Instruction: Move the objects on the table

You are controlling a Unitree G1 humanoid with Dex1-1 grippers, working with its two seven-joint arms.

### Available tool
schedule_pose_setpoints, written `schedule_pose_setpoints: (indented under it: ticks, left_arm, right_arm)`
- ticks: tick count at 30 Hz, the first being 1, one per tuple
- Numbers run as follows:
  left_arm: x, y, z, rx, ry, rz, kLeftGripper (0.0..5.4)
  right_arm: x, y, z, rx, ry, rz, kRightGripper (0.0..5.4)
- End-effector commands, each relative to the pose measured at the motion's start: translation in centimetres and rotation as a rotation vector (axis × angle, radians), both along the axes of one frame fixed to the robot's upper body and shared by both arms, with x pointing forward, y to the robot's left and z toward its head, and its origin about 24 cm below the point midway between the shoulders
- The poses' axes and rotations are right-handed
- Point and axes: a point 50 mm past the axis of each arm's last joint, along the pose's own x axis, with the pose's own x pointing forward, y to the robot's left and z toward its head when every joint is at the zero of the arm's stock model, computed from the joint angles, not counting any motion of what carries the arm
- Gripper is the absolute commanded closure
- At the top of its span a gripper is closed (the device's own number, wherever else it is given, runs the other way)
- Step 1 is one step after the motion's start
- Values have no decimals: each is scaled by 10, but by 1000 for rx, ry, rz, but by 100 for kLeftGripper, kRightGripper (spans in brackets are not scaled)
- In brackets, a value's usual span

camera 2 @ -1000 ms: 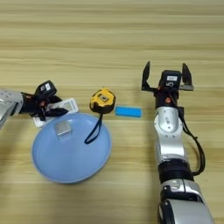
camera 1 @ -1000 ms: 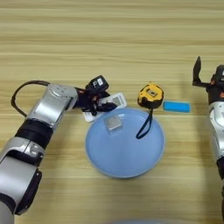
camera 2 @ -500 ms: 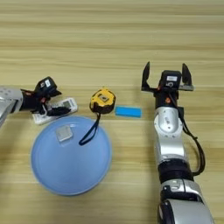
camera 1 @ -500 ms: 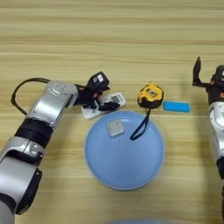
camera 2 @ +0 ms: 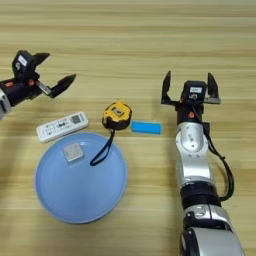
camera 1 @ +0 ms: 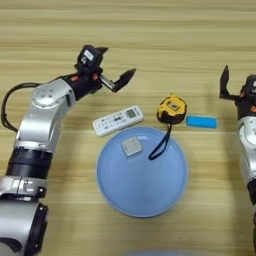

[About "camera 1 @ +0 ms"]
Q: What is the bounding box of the blue rectangular block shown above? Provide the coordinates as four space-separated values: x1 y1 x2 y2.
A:
185 114 218 130

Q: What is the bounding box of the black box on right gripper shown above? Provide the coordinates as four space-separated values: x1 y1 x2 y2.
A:
245 74 256 97

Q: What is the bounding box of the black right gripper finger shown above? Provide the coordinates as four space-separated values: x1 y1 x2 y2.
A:
219 64 232 96

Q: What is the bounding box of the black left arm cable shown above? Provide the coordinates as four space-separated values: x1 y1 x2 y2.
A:
0 82 42 133

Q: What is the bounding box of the round blue plate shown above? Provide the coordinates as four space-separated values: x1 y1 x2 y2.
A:
96 125 189 218

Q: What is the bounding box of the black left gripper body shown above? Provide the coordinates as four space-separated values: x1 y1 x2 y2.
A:
60 66 117 101

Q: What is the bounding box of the yellow black tape measure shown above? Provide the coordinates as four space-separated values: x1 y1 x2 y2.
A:
147 94 188 161

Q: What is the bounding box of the small grey square box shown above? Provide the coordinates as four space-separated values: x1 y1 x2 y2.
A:
120 136 144 157

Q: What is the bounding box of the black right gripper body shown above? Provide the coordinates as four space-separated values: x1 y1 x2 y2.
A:
219 92 256 122

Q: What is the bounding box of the white remote control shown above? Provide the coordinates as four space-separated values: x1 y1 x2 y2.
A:
92 105 145 138

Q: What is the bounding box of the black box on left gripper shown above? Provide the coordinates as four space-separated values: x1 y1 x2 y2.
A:
75 44 104 76

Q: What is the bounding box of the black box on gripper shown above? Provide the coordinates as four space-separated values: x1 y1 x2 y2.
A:
75 44 104 76
245 74 256 97

